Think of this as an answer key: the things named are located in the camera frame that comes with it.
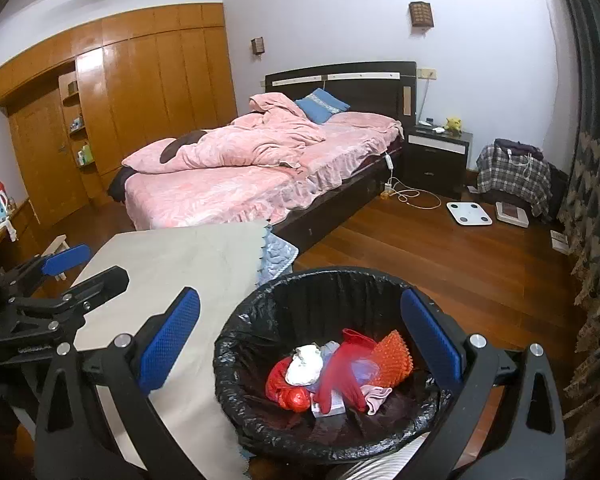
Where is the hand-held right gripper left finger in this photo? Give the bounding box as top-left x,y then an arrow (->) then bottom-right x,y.
32,286 -> 203,480

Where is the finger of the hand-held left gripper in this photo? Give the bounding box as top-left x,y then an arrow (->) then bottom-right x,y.
10,266 -> 131,329
0,244 -> 92,288

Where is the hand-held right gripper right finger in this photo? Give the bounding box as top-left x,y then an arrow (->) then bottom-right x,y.
399,287 -> 567,480

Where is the orange spiky mat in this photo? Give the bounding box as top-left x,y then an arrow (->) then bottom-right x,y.
371,330 -> 414,386

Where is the blue plastic bag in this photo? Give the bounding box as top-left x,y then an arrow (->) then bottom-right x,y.
350,359 -> 382,382

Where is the pink sock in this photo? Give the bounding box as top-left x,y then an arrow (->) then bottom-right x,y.
361,385 -> 394,416

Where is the black bin with plastic liner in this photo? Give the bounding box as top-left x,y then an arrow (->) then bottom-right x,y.
213,266 -> 461,463

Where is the red rubber glove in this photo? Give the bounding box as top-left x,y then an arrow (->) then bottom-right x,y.
312,329 -> 382,414

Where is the small white printed box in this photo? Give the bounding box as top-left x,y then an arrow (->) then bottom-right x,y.
311,391 -> 346,417

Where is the red plastic bag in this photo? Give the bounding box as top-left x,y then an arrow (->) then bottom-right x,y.
266,357 -> 311,412

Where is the white paper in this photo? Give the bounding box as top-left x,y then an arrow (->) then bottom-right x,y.
286,344 -> 324,387

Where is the small wooden stool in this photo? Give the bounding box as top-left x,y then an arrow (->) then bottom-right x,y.
42,234 -> 71,281

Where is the wooden dresser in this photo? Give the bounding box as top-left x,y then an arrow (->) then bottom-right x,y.
0,199 -> 46,281

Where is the black clothing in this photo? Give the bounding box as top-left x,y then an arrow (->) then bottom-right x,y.
107,165 -> 136,205

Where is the white bathroom scale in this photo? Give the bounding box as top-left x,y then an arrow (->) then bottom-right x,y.
446,201 -> 495,228

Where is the dark wooden bed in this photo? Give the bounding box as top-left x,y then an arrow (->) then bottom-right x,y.
107,61 -> 418,256

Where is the light blue quilted pad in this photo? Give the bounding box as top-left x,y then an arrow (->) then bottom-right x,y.
256,227 -> 301,287

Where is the grey framed bathroom scale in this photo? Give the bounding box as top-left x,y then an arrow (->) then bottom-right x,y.
495,201 -> 530,228

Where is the dark brown cloth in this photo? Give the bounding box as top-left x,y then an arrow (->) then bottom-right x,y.
159,130 -> 212,164

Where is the wooden wardrobe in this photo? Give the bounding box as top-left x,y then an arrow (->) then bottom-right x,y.
0,2 -> 238,231

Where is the black white nightstand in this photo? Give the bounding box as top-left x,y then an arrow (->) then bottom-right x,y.
404,122 -> 473,200

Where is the plaid cloth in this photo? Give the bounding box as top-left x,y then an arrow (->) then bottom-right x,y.
476,143 -> 553,216

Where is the black chair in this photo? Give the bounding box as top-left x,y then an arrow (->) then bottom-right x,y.
547,162 -> 569,221

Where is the pink duvet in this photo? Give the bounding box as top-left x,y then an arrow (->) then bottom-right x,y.
121,92 -> 328,175

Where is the dark purple cloth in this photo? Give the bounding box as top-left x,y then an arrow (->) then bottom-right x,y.
495,138 -> 544,159

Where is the grey patterned curtain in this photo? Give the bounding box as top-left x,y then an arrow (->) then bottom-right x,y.
550,0 -> 600,480

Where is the pink pillow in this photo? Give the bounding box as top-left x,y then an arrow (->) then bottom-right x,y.
325,111 -> 400,136

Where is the blue pillow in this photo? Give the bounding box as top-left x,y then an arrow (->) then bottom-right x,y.
295,88 -> 351,125

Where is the white floor cable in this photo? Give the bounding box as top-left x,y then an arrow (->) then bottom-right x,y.
390,187 -> 442,210

